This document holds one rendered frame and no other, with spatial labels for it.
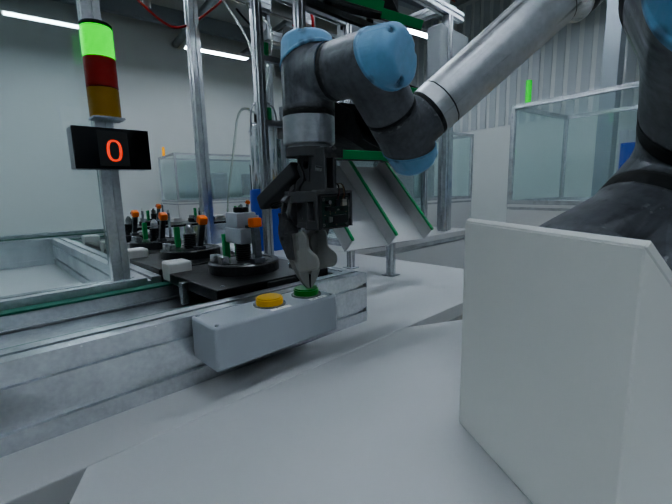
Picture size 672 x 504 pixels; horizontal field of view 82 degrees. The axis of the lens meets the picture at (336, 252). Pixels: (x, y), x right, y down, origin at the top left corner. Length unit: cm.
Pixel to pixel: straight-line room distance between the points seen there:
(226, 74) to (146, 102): 241
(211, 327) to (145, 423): 13
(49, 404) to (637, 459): 54
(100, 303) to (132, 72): 1110
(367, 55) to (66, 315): 64
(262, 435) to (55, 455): 21
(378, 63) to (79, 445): 54
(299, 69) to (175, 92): 1139
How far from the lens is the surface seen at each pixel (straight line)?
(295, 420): 50
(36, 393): 55
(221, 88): 1238
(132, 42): 1201
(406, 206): 109
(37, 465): 53
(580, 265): 31
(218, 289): 65
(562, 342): 33
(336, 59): 53
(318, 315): 60
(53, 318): 81
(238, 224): 76
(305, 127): 55
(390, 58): 49
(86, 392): 56
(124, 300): 82
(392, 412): 51
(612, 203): 38
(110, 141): 80
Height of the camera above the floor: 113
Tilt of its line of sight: 9 degrees down
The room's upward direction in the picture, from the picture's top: 1 degrees counter-clockwise
